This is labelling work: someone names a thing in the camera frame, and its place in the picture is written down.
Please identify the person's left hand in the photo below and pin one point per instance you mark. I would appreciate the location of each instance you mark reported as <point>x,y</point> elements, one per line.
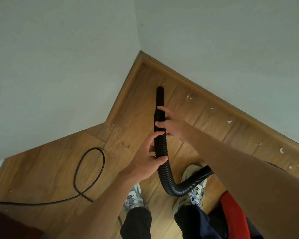
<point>144,164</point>

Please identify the person's right hand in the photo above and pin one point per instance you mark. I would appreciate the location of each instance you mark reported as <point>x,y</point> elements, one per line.
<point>177,128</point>

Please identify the red vacuum cleaner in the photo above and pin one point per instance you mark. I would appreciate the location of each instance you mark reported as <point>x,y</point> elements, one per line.
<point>233,216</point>

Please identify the person's left forearm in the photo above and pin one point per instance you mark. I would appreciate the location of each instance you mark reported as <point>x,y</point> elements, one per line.
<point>102,211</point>

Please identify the person's right forearm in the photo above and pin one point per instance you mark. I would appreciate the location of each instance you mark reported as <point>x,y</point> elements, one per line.
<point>251,184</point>

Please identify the person's left grey shoe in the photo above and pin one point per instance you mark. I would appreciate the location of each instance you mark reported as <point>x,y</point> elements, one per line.
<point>133,199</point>

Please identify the person's grey shoe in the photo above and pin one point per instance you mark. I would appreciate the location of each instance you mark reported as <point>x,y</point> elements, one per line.
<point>196,194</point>
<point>133,199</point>

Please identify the person's right grey shoe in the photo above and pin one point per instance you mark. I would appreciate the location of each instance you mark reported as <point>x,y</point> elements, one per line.
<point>196,194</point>

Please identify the person's dark trousers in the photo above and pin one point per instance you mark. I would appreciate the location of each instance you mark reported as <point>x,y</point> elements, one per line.
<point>137,224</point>

